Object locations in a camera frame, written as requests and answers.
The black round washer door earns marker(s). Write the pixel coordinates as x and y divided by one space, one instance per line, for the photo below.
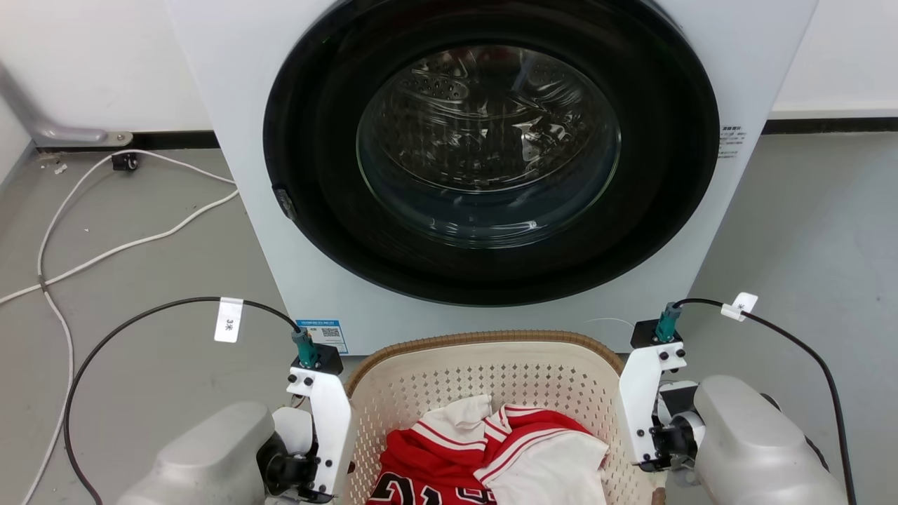
316 175

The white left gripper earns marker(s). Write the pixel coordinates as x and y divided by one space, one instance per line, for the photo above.
330 421

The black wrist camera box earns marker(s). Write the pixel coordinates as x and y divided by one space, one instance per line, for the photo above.
328 361
644 333

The black baseboard strip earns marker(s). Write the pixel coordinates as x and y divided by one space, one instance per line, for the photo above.
175 139
828 125

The small black floor fitting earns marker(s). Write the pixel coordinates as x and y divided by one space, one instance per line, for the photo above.
125 161

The cream perforated laundry basket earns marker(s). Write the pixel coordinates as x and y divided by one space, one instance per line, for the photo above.
491 368

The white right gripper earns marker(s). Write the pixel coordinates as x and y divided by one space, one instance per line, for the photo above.
637 407

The white front-load washing machine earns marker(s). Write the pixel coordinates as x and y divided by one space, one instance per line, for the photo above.
231 105

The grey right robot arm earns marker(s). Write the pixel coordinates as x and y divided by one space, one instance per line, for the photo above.
751 442

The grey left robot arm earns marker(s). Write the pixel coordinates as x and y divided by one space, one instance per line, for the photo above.
203 456

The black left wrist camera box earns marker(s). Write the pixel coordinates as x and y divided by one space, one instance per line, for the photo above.
328 361

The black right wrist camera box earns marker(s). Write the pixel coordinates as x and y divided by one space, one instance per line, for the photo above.
644 333

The red and white jersey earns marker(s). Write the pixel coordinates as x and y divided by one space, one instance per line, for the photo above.
435 463

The small text label sticker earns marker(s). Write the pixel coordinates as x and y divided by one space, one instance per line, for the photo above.
732 142

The blue energy label sticker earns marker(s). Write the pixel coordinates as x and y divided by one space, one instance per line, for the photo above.
324 336

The grey wall pipe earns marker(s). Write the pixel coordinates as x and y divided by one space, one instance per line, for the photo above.
56 130

